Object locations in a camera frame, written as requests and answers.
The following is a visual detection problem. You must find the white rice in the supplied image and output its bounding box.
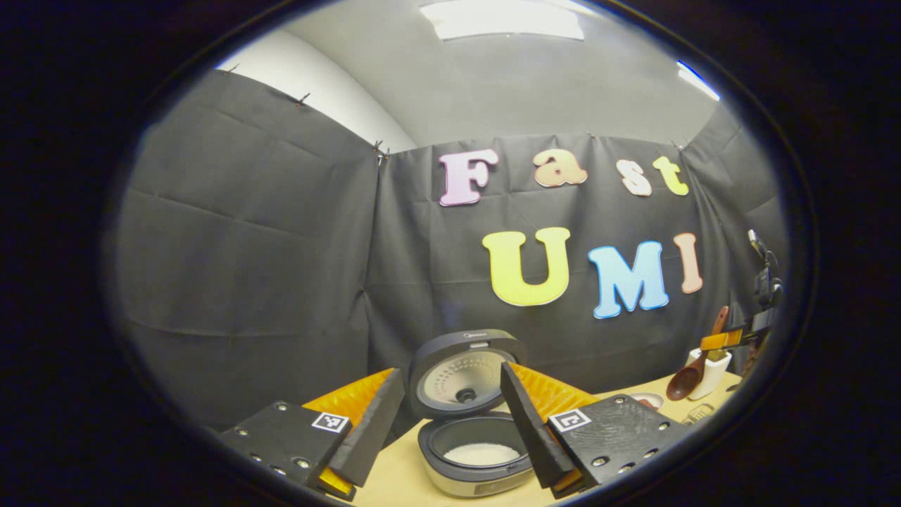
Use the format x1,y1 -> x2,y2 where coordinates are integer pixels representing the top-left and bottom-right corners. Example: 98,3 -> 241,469
443,442 -> 522,468

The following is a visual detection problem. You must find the brown wooden spoon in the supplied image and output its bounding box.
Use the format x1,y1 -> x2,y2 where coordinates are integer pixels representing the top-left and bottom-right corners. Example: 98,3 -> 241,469
666,306 -> 731,402

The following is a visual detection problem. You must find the white utensil holder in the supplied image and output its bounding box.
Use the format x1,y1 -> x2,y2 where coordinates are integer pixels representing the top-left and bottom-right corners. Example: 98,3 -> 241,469
686,347 -> 733,401

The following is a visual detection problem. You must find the large ceiling light panel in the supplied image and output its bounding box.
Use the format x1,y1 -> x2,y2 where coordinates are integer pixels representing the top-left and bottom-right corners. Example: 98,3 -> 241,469
420,0 -> 585,41

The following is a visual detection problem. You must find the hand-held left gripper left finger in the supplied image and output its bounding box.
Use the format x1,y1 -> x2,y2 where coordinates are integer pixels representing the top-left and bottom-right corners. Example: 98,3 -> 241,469
217,368 -> 406,502

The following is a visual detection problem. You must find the black rice cooker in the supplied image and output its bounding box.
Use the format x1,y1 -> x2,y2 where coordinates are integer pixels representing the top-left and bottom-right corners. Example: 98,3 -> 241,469
408,329 -> 537,499

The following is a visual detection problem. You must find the black backdrop cloth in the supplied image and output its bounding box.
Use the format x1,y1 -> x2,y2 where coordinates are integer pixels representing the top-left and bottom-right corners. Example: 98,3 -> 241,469
106,69 -> 790,437

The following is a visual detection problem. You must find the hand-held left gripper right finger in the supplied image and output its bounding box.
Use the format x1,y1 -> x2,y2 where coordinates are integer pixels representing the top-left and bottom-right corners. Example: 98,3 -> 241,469
500,362 -> 692,499

